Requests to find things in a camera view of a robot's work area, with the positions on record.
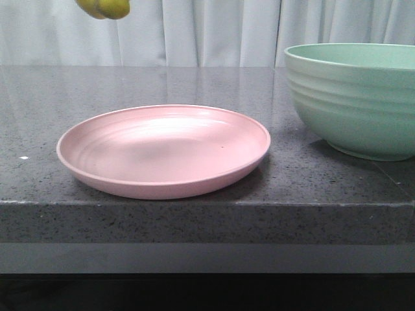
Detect yellow banana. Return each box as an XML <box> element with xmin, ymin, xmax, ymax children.
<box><xmin>75</xmin><ymin>0</ymin><xmax>130</xmax><ymax>19</ymax></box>

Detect pink plate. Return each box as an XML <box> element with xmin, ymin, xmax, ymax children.
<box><xmin>56</xmin><ymin>104</ymin><xmax>271</xmax><ymax>200</ymax></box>

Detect green bowl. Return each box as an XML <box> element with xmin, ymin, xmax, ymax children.
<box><xmin>285</xmin><ymin>43</ymin><xmax>414</xmax><ymax>161</ymax></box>

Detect pale green curtain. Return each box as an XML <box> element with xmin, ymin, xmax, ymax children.
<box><xmin>1</xmin><ymin>1</ymin><xmax>414</xmax><ymax>67</ymax></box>

